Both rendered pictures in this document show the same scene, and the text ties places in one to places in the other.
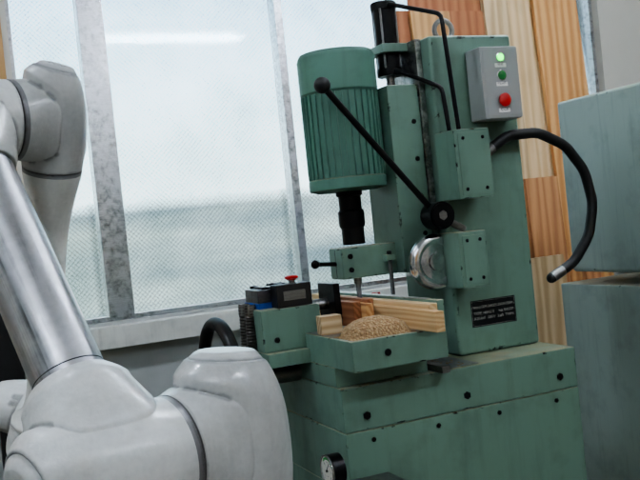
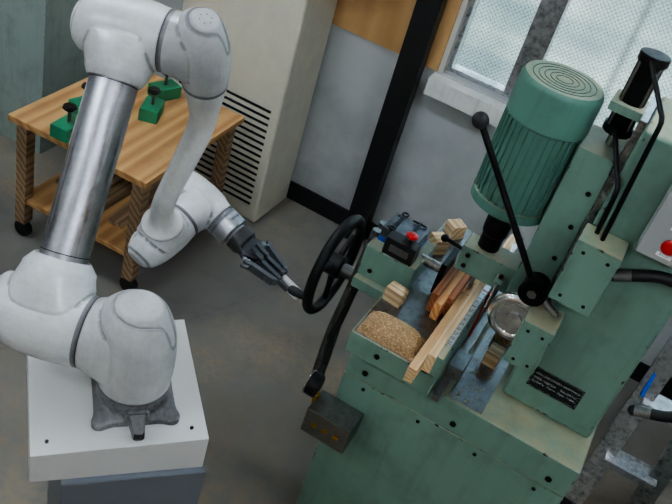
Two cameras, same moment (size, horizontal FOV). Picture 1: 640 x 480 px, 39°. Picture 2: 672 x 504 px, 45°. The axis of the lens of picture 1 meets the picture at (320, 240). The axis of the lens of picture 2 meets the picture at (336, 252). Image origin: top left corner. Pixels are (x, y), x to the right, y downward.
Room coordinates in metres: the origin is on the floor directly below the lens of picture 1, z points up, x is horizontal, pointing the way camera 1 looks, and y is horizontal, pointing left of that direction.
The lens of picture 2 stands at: (0.59, -0.87, 2.09)
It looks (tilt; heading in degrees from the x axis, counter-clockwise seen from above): 36 degrees down; 41
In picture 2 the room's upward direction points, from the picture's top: 18 degrees clockwise
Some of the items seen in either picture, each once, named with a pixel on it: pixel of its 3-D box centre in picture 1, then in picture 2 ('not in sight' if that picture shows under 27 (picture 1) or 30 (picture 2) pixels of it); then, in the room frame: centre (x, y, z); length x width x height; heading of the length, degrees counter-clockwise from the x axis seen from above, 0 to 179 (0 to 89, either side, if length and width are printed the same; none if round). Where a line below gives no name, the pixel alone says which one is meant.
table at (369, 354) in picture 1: (318, 340); (421, 288); (1.99, 0.03, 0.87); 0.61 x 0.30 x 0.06; 23
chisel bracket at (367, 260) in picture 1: (364, 264); (488, 266); (2.03, -0.09, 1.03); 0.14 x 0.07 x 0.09; 113
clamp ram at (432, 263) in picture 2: (317, 304); (434, 265); (1.99, 0.02, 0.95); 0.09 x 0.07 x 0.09; 23
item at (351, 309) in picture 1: (342, 312); (444, 286); (1.98, -0.03, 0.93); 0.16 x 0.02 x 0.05; 23
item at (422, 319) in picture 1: (372, 313); (457, 307); (1.97, -0.10, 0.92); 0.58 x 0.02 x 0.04; 23
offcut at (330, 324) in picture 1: (329, 324); (395, 294); (1.85, 0.00, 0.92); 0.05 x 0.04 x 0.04; 106
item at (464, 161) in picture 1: (465, 164); (587, 270); (1.96, -0.33, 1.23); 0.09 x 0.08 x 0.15; 113
